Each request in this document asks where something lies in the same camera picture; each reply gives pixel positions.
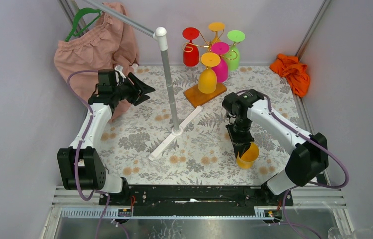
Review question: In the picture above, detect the white clothes stand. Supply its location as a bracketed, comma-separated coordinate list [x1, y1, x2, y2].
[85, 0, 203, 161]

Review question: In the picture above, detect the pink cloth garment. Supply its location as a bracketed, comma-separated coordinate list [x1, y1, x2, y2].
[53, 2, 140, 123]

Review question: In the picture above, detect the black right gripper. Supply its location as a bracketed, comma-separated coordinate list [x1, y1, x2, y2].
[226, 117, 255, 159]

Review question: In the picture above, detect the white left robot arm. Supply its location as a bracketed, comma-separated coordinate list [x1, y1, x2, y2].
[57, 69, 155, 205]

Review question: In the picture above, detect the aluminium front frame rail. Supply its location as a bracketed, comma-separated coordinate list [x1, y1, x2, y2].
[41, 186, 354, 239]

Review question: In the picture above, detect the green wine glass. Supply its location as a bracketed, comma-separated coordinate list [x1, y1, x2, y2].
[223, 30, 246, 71]

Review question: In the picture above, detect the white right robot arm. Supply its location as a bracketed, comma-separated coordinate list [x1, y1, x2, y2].
[222, 89, 329, 205]

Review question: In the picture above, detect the orange crumpled cloth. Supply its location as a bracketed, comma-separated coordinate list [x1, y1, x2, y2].
[270, 53, 310, 97]

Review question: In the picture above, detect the yellow wine glass front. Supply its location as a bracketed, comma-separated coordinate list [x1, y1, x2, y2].
[198, 52, 221, 94]

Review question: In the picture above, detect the yellow wine glass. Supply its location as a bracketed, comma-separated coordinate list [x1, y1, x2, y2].
[236, 143, 260, 169]
[198, 52, 221, 94]
[208, 22, 225, 45]

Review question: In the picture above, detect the pink wine glass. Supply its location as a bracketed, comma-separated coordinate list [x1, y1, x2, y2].
[211, 42, 230, 83]

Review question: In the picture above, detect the green clothes hanger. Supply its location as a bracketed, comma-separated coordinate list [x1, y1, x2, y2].
[64, 7, 102, 42]

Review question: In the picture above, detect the red wine glass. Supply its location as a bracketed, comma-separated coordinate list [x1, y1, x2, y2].
[182, 27, 200, 67]

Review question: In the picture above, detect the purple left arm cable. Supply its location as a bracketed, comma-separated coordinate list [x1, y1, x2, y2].
[67, 69, 131, 239]

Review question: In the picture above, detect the wooden rack base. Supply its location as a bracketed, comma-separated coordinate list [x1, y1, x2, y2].
[183, 82, 227, 107]

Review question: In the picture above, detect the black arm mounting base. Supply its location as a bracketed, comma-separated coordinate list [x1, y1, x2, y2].
[99, 182, 293, 217]

